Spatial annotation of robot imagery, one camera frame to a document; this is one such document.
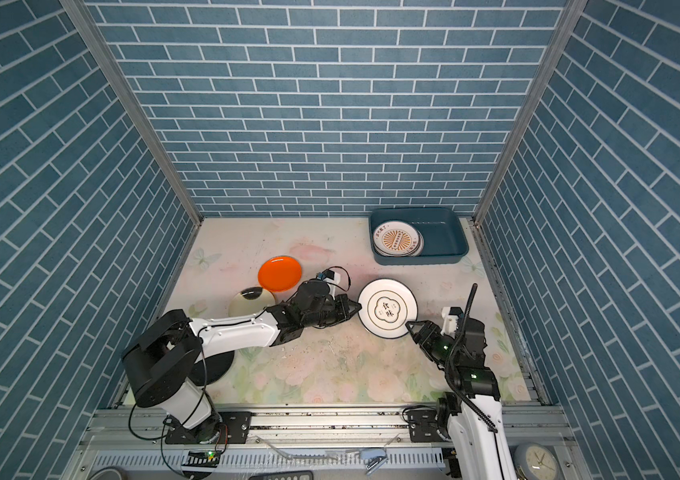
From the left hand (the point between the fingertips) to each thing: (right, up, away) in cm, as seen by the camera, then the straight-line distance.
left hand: (364, 308), depth 81 cm
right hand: (+12, -4, -1) cm, 13 cm away
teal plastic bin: (+33, +22, +35) cm, 53 cm away
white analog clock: (+38, -31, -15) cm, 52 cm away
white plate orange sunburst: (+13, +20, +30) cm, 39 cm away
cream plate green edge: (-37, -1, +15) cm, 40 cm away
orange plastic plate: (-30, +7, +24) cm, 39 cm away
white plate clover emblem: (+7, 0, +3) cm, 7 cm away
